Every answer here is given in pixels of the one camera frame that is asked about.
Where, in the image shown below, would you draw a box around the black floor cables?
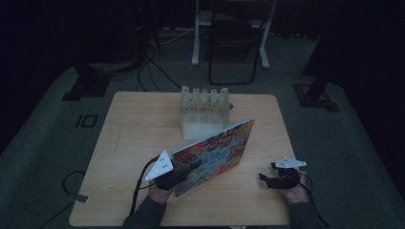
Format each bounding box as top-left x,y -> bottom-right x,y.
135,44 -> 183,94

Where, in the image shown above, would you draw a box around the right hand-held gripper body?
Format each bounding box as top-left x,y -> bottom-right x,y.
268,155 -> 309,191

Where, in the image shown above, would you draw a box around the black folding chair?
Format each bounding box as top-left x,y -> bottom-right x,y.
207,0 -> 262,87

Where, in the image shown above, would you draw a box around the grey tape strip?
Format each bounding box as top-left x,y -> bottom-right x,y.
67,193 -> 90,204

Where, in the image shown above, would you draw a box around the colourful picture book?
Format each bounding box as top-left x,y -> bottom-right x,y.
171,115 -> 256,198

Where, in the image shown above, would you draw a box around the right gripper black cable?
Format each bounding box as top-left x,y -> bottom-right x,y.
297,171 -> 332,229

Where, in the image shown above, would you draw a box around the white desk frame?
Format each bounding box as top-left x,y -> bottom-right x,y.
190,0 -> 279,70

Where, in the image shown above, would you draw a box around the black looped floor cable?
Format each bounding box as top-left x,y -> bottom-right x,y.
37,170 -> 88,229

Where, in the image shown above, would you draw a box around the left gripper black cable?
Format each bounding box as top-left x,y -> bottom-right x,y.
128,155 -> 160,218

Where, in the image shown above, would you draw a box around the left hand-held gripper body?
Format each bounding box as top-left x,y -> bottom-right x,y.
144,149 -> 189,192

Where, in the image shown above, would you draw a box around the black stand base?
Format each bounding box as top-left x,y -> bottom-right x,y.
291,56 -> 341,114
61,61 -> 113,102

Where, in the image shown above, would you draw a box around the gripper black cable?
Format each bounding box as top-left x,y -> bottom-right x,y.
128,155 -> 160,218
297,171 -> 332,229

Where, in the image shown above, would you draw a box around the translucent plastic book rack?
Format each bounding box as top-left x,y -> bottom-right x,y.
179,85 -> 231,140

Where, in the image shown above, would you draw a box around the person's left hand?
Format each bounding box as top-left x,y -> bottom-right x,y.
147,180 -> 176,205

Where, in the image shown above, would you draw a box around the white floor cable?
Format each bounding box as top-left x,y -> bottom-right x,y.
148,27 -> 196,46

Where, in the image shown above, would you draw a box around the person's right hand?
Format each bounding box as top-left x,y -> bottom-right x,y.
280,169 -> 311,205

